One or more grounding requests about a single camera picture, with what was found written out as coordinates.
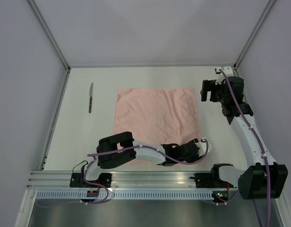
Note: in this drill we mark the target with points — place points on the white slotted cable duct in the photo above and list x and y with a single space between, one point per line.
126 194

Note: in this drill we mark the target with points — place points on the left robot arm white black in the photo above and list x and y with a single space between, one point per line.
122 148

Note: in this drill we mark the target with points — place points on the steel knife black handle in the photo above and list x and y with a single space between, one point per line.
90 98

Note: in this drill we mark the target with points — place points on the right aluminium frame post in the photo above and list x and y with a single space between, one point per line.
259 24

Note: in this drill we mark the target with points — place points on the aluminium mounting rail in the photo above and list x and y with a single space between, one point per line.
120 180

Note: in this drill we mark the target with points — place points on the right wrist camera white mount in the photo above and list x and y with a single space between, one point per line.
221 71

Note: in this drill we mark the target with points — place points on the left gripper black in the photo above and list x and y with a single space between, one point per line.
194 159

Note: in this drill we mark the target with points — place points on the pink cloth napkin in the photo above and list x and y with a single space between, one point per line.
158 115

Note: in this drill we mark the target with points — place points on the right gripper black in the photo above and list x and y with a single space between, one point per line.
210 85

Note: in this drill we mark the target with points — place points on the left aluminium frame post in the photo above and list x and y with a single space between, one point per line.
43 24

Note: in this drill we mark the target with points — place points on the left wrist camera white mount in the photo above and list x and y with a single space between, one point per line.
204 146

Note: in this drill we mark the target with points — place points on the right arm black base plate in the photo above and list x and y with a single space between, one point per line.
207 181

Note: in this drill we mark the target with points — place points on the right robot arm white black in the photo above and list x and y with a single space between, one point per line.
264 177

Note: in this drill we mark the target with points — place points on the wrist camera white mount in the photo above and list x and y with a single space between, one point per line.
204 146
221 71

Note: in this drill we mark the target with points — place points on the aluminium frame post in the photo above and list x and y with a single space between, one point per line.
43 24
259 24

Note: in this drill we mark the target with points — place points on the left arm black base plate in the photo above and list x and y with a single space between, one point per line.
77 181

